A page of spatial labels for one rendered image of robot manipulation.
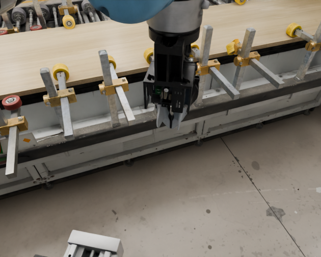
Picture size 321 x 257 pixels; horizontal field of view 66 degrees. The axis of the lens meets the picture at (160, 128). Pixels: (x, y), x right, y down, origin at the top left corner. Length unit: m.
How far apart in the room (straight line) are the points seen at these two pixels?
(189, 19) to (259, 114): 2.09
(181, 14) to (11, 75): 1.36
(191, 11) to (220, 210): 1.67
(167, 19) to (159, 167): 1.77
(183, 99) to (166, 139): 1.63
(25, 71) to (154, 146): 1.02
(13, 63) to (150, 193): 1.23
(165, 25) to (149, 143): 1.65
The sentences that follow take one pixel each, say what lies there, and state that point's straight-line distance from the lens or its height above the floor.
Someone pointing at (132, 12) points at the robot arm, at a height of 1.59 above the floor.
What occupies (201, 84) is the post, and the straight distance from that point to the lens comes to 1.41.
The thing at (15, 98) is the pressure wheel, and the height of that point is 0.91.
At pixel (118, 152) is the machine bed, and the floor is 0.17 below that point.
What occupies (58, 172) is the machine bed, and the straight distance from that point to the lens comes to 1.95.
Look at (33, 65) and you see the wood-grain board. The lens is 1.64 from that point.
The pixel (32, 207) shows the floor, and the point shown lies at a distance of 2.07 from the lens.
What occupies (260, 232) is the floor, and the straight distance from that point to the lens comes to 1.90.
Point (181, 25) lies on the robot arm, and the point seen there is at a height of 1.53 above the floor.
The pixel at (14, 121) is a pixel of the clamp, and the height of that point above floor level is 0.87.
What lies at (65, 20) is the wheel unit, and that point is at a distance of 1.97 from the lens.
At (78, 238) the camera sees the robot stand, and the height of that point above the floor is 0.99.
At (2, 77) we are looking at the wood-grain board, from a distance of 1.61.
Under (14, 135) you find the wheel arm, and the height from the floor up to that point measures 0.86.
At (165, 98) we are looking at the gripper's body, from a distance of 0.39.
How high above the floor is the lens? 1.66
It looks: 46 degrees down
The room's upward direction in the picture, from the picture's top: straight up
